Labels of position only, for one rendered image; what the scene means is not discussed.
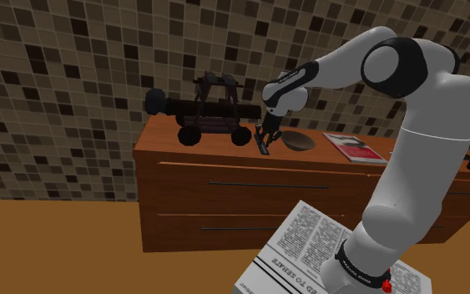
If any brown wooden chest of drawers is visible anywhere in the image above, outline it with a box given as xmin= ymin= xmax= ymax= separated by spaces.
xmin=132 ymin=113 xmax=470 ymax=254

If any red and white book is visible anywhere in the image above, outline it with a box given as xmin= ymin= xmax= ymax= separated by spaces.
xmin=322 ymin=131 xmax=389 ymax=165

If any dark wheeled cannon model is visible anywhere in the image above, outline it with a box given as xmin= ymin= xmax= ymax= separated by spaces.
xmin=144 ymin=70 xmax=263 ymax=148

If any newspaper patterned robot stand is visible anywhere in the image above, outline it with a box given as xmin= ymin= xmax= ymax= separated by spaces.
xmin=232 ymin=199 xmax=433 ymax=294

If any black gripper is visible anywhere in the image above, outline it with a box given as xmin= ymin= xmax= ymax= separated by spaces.
xmin=254 ymin=114 xmax=284 ymax=156

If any brown bowl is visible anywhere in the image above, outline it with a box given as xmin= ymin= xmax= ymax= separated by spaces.
xmin=279 ymin=129 xmax=316 ymax=153

